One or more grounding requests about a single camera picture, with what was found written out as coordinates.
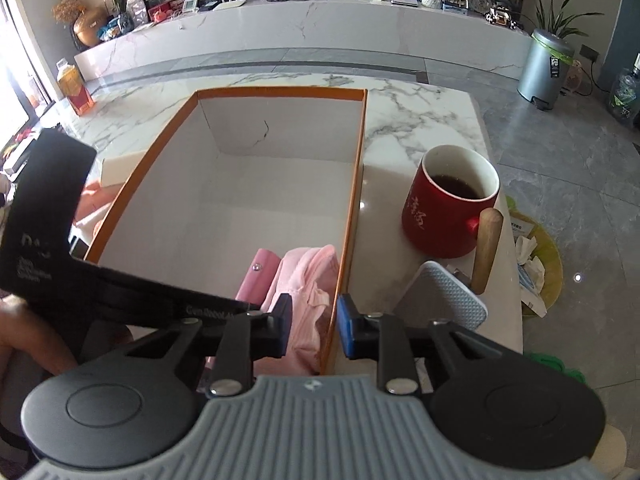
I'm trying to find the pink cloth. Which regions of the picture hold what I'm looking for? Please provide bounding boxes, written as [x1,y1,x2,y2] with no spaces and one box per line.
[254,245,340,376]

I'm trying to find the pink phone holder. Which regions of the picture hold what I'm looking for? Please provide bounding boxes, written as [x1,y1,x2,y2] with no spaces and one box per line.
[74,180,122,237]

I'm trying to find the red mug wooden handle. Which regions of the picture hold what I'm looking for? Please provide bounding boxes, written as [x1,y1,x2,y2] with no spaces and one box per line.
[401,144,504,295]

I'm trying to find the water jug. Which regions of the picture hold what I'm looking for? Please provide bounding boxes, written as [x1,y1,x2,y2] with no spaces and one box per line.
[608,54,640,126]

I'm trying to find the person left hand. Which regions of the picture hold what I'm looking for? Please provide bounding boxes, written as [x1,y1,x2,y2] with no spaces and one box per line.
[0,295,77,375]

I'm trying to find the white marble tv cabinet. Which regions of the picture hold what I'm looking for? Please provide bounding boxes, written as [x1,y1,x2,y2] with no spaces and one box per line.
[75,0,532,79]

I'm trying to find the orange tea bottle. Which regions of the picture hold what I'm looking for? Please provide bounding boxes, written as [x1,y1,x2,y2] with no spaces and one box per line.
[56,58,94,116]

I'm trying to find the copper vase dried flowers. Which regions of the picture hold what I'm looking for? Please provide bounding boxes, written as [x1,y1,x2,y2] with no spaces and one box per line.
[51,0,107,48]

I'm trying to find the potted plant by bin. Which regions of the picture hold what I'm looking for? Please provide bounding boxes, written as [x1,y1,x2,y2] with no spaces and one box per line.
[521,0,603,39]

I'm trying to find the pink wallet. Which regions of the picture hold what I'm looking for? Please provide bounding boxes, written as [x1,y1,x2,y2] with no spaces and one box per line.
[235,248,281,304]

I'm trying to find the white glasses case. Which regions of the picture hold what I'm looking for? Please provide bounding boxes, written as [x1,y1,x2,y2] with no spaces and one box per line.
[100,151,145,188]

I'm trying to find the silver pedal trash bin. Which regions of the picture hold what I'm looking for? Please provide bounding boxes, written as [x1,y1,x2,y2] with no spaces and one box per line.
[518,28,575,110]

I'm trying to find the orange cardboard box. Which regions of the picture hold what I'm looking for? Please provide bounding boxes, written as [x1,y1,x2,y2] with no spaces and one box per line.
[87,87,368,374]

